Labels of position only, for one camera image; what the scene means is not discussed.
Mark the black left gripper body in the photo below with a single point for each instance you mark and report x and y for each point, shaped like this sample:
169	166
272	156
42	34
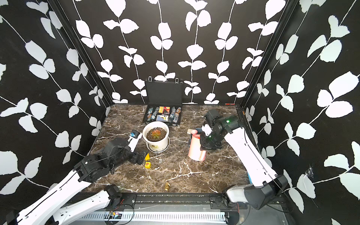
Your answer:
134	156

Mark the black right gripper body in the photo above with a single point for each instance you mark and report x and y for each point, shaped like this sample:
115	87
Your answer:
210	142

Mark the pink plastic watering can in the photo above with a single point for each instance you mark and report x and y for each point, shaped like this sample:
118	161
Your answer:
195	153

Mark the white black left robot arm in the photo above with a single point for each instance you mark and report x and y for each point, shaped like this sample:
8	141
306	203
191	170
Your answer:
50	209

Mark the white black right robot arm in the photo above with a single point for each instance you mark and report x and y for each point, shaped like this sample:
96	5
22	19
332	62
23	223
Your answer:
266	184

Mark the red green succulent plant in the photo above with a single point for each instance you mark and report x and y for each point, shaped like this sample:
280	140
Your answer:
156	134

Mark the yellow numbered die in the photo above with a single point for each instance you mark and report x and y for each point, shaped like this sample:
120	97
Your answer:
148	165

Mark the blue plastic plant pot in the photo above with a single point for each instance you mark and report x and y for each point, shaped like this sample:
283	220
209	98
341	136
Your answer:
197	135

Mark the white ceramic plant pot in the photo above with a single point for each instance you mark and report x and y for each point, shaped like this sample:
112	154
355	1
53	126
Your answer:
158	146

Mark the small brass fitting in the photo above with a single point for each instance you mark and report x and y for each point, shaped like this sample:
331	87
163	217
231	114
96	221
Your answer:
167	187

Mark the small green circuit board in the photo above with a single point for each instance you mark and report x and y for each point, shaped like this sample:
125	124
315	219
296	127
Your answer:
115	215

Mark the open black case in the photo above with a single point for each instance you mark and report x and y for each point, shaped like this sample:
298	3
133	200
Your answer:
164	101

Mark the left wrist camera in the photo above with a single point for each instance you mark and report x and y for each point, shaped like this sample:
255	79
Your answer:
134	136

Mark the black front mounting rail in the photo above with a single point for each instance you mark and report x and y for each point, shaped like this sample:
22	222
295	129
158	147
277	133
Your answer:
215	200

